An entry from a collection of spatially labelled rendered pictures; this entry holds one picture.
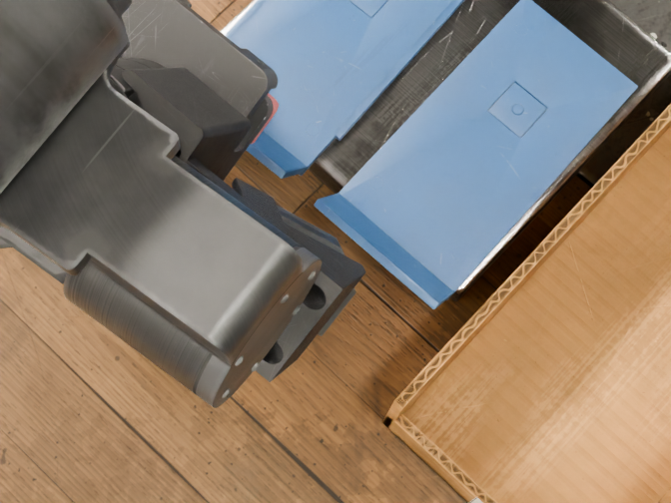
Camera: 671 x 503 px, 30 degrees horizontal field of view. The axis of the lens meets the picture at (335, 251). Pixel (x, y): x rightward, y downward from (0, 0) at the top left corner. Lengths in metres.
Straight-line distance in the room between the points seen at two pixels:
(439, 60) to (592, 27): 0.08
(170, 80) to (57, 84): 0.13
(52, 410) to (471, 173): 0.22
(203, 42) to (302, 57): 0.13
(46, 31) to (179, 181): 0.06
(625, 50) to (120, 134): 0.32
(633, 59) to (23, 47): 0.37
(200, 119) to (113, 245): 0.09
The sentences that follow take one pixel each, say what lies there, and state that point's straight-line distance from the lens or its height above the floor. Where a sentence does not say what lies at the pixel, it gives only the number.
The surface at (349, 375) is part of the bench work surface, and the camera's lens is 0.58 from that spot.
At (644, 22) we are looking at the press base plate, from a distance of 0.66.
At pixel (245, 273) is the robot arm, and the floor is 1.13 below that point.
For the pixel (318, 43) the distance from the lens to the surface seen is 0.60.
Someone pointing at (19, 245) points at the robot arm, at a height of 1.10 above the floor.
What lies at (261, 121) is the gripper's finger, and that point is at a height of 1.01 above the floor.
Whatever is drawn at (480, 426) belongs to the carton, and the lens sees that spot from 0.58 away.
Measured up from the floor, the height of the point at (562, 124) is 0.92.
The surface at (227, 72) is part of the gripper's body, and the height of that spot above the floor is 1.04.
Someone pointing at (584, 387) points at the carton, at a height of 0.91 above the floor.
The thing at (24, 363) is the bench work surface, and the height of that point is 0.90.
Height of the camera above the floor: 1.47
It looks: 75 degrees down
